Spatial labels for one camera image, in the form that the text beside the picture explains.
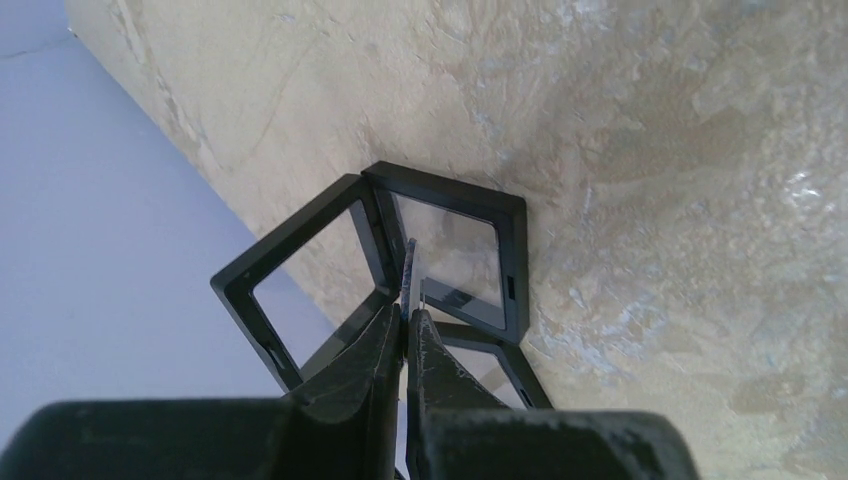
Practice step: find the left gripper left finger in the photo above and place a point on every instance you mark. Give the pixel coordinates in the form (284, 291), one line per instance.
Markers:
(340, 424)

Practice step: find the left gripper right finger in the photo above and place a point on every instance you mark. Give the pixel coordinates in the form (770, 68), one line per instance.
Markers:
(459, 430)

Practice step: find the blue round brooch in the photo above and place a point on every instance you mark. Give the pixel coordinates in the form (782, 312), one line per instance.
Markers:
(410, 286)

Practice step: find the black display frame near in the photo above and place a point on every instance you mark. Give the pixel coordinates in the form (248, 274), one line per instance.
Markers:
(500, 367)

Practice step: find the black display frame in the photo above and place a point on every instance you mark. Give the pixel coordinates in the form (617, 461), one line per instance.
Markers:
(500, 367)
(370, 199)

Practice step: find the black display frame far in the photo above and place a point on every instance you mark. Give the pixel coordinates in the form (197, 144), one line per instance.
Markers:
(370, 199)

